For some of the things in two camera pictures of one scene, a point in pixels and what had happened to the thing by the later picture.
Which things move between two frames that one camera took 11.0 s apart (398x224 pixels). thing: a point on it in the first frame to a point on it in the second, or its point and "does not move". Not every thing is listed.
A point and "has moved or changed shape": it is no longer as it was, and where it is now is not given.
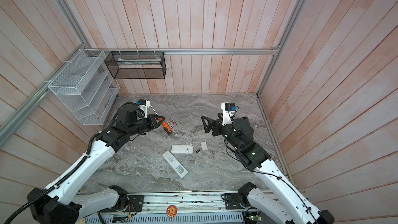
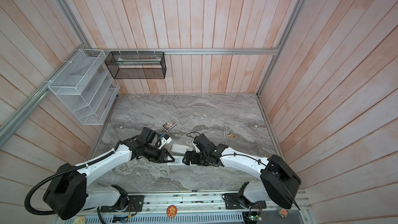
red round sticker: [171, 211] does not move
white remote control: [182, 149] does not move
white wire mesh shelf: [87, 87] does not move
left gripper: [153, 120] to [163, 153]
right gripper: [213, 123] to [194, 159]
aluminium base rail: [176, 204] does not move
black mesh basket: [137, 65] does not move
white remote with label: [180, 170] has moved or changed shape
